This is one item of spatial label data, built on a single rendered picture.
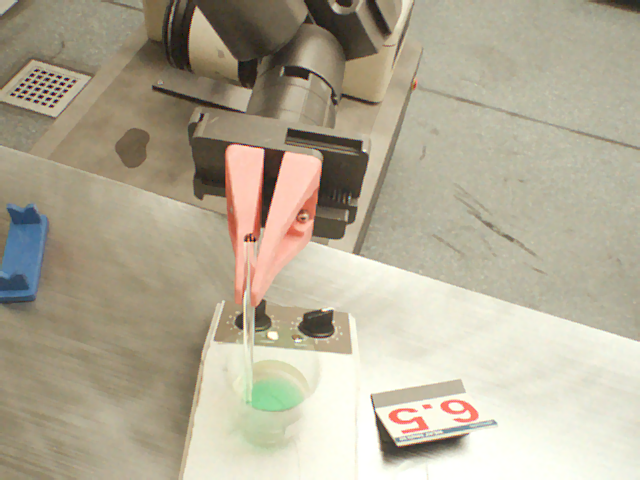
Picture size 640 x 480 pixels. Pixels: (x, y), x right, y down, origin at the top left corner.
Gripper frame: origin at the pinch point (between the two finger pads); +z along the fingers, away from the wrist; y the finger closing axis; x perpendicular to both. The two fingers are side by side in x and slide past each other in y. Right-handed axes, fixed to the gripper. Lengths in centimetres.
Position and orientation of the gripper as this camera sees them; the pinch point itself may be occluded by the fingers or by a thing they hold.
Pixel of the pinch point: (249, 285)
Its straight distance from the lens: 31.5
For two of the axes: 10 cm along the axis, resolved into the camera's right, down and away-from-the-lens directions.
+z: -1.3, 7.8, -6.2
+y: 9.9, 1.7, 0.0
